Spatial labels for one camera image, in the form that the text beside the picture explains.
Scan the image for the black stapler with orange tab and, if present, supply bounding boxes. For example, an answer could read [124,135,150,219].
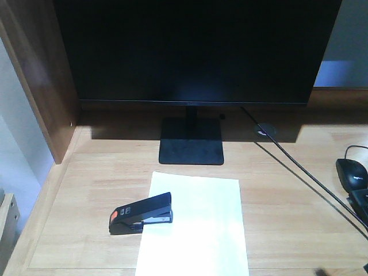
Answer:
[109,192,173,235]

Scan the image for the white paper sheets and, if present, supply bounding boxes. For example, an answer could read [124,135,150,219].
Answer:
[135,172,249,275]

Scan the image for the black monitor stand base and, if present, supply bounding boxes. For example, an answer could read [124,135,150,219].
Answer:
[158,107,224,166]

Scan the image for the black computer monitor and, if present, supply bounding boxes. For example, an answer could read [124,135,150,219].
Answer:
[53,1,341,106]

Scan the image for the black computer mouse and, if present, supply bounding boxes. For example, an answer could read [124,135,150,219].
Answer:
[336,158,367,193]

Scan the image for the black monitor cable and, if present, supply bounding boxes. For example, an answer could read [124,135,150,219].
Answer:
[240,106,368,239]

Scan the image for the grey desk cable grommet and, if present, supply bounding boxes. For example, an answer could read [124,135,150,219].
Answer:
[254,123,277,137]

